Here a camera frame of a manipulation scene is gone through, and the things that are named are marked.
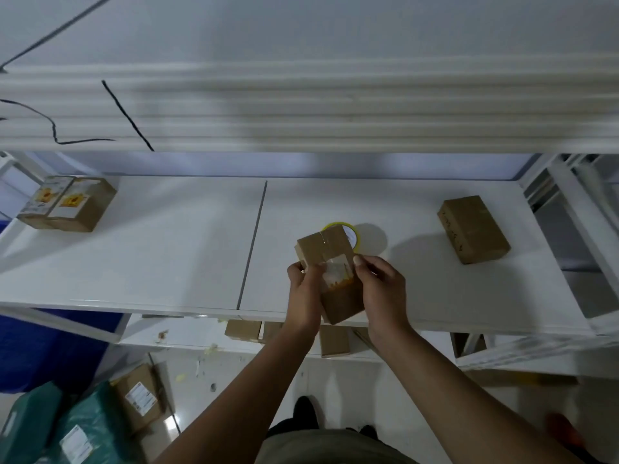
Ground person's right hand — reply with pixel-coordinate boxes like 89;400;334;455
352;255;413;346

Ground person's left hand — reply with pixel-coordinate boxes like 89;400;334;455
286;260;328;334

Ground cardboard box with white label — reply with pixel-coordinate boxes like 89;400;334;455
295;225;366;326

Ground yellow tape roll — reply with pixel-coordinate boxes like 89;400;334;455
320;220;362;255

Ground plain brown cardboard box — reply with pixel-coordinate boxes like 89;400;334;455
437;195;512;266

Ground white metal shelving rack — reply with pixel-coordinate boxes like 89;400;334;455
0;0;619;372

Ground labelled box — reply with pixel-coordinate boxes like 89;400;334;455
45;176;119;234

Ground cardboard box with printed label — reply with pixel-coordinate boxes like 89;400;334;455
16;175;74;231

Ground person's right forearm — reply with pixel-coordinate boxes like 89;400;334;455
372;328;586;464

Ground person's left forearm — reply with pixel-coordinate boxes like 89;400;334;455
154;323;320;464

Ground person's black left shoe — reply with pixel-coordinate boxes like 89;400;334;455
293;395;320;431

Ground person's dark trousers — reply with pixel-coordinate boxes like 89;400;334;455
265;417;378;441

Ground person's olive shirt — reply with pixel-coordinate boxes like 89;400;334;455
253;428;420;464

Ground floor cardboard parcel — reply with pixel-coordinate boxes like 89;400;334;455
113;363;168;434

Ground green plastic mailer package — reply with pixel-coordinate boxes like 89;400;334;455
50;381;132;464
0;381;64;464

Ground blue plastic crate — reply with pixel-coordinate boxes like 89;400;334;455
0;307;123;395

